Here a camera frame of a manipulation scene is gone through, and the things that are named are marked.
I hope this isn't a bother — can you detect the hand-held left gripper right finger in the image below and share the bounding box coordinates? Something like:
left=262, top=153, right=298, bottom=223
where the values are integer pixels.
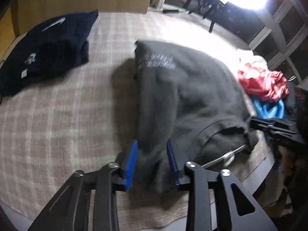
left=166, top=140, right=278, bottom=231

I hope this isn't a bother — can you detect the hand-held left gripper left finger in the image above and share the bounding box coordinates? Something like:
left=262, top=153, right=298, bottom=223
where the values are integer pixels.
left=28, top=140, right=139, bottom=231

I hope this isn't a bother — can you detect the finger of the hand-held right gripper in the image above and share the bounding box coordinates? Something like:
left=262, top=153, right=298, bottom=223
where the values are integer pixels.
left=265, top=130, right=304, bottom=145
left=250, top=117, right=297, bottom=131

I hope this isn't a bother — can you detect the grey t-shirt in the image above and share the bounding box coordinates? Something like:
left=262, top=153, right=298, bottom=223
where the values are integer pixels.
left=113, top=40, right=260, bottom=193

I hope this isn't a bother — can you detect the blue cloth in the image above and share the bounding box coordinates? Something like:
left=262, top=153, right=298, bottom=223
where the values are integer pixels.
left=251, top=98, right=286, bottom=120

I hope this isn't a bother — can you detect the red cloth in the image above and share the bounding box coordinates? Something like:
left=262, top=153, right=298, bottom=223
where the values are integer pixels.
left=237, top=63, right=290, bottom=101

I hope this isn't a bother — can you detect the silver metal rod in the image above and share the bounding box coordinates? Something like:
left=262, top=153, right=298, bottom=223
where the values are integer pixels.
left=202, top=144, right=246, bottom=169

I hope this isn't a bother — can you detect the cream cloth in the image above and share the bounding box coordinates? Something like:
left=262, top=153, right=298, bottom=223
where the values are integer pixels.
left=236, top=49, right=268, bottom=71

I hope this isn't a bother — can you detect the beige plaid rug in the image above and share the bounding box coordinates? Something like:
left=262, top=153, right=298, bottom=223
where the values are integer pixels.
left=0, top=11, right=275, bottom=229

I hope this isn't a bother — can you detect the black tripod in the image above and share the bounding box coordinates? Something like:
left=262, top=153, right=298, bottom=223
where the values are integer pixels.
left=183, top=0, right=233, bottom=33

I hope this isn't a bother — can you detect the black t-shirt white logo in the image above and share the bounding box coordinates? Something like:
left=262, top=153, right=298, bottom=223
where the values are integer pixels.
left=0, top=10, right=100, bottom=97

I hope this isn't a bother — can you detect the pine plank board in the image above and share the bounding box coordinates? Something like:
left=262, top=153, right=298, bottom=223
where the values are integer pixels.
left=0, top=6, right=15, bottom=63

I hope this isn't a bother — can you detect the white window frame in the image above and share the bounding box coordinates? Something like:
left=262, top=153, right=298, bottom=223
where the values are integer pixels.
left=149, top=0, right=308, bottom=77

